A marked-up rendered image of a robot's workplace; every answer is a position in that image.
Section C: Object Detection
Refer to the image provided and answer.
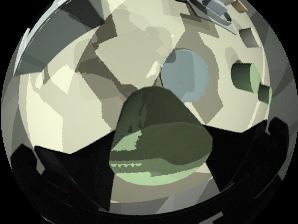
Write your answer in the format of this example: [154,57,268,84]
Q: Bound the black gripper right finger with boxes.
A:
[202,120,267,192]

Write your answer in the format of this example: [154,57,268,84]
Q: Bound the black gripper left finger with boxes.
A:
[33,129,114,212]

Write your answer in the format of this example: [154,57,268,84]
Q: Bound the tan cylinder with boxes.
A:
[230,0,247,14]

